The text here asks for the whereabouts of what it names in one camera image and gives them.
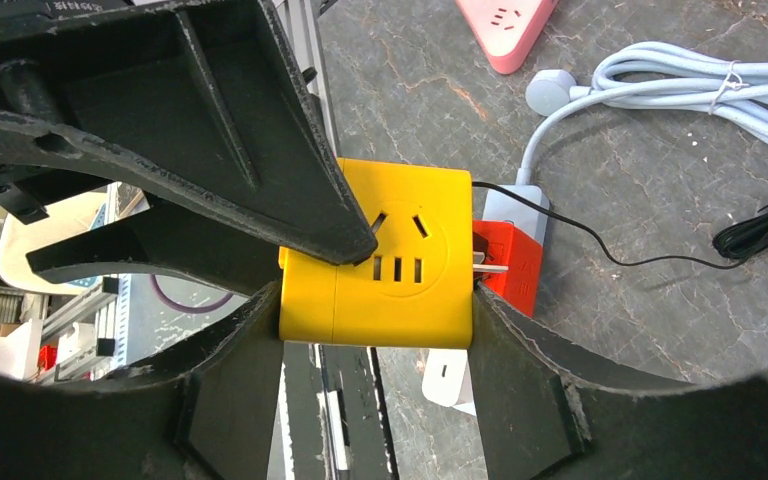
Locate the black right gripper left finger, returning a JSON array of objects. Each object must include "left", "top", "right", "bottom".
[{"left": 0, "top": 283, "right": 283, "bottom": 479}]

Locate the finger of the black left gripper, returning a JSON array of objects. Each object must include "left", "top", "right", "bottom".
[
  {"left": 26, "top": 203, "right": 282, "bottom": 296},
  {"left": 0, "top": 1, "right": 377, "bottom": 265}
]

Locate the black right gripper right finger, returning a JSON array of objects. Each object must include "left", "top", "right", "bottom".
[{"left": 470, "top": 287, "right": 768, "bottom": 479}]

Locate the white usb charger block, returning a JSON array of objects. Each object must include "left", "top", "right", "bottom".
[{"left": 422, "top": 349, "right": 476, "bottom": 416}]

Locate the red cube socket adapter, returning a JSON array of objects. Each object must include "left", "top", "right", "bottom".
[{"left": 473, "top": 220, "right": 543, "bottom": 317}]

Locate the yellow cube socket adapter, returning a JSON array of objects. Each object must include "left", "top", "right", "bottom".
[{"left": 279, "top": 158, "right": 473, "bottom": 349}]

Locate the thin black cable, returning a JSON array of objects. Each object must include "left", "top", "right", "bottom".
[{"left": 471, "top": 180, "right": 768, "bottom": 272}]

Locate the light blue power strip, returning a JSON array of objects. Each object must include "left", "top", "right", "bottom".
[{"left": 482, "top": 185, "right": 550, "bottom": 245}]

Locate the pink triangular power strip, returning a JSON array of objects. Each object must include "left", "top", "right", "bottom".
[{"left": 456, "top": 0, "right": 558, "bottom": 75}]

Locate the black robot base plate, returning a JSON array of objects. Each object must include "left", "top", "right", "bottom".
[{"left": 268, "top": 343, "right": 400, "bottom": 479}]

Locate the light blue coiled cable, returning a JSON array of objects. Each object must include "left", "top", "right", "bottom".
[{"left": 515, "top": 40, "right": 768, "bottom": 188}]

